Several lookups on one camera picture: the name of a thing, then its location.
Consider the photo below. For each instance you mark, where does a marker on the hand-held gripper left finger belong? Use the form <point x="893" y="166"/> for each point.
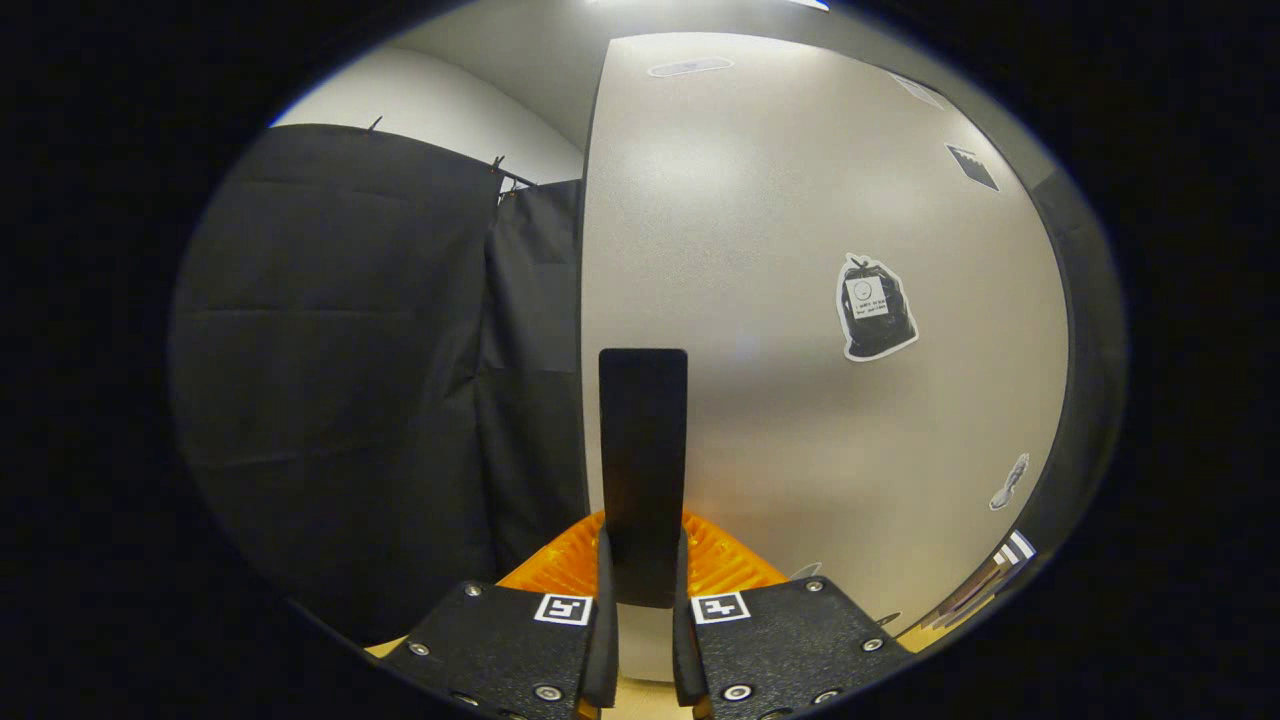
<point x="605" y="660"/>

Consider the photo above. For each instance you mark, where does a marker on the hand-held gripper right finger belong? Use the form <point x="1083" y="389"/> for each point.
<point x="685" y="660"/>

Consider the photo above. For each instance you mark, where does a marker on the beige cabinet door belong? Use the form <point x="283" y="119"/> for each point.
<point x="780" y="420"/>

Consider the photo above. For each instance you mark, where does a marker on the black backdrop cloth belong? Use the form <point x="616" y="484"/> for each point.
<point x="330" y="400"/>

